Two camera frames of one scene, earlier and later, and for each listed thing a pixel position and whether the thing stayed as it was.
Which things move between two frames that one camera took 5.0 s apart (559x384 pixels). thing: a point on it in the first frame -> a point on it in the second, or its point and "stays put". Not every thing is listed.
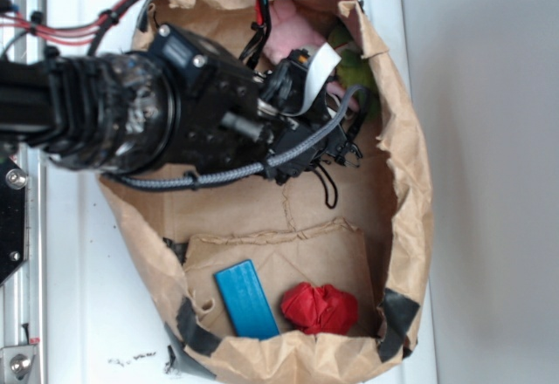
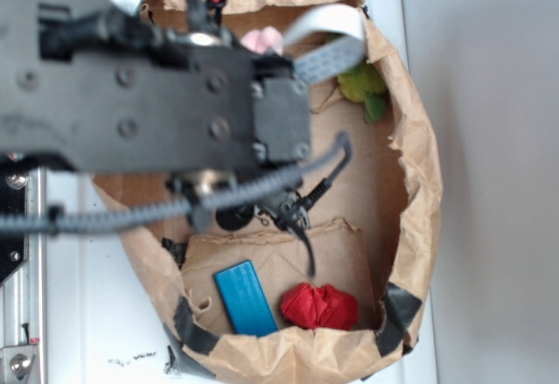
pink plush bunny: [291, 27] -> [259, 41]
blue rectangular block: [245, 301] stays put
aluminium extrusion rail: [24, 298] stays put
